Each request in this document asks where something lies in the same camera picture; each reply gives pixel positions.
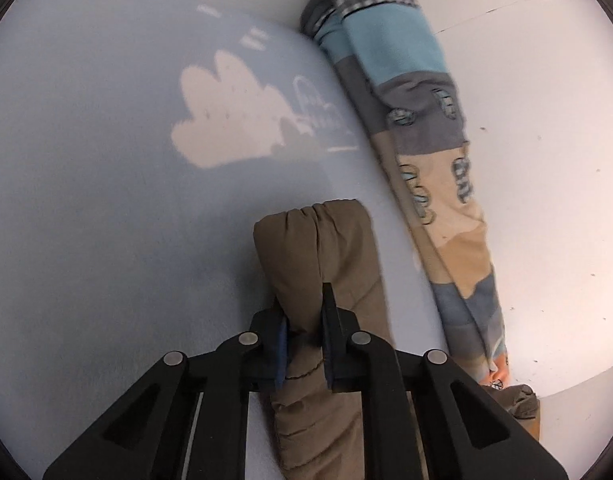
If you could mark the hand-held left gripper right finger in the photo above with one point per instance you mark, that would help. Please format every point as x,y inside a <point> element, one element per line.
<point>328,355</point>

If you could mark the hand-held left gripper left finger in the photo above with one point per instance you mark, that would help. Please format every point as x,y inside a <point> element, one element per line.
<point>281,351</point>

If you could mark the patchwork fleece blanket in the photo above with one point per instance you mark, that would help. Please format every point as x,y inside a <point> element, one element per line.
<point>386,35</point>

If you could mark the light blue cloud-print bedsheet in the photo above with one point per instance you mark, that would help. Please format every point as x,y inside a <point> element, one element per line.
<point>111,210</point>

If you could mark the brown quilted jacket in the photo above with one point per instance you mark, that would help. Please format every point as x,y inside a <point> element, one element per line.
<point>311,245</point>

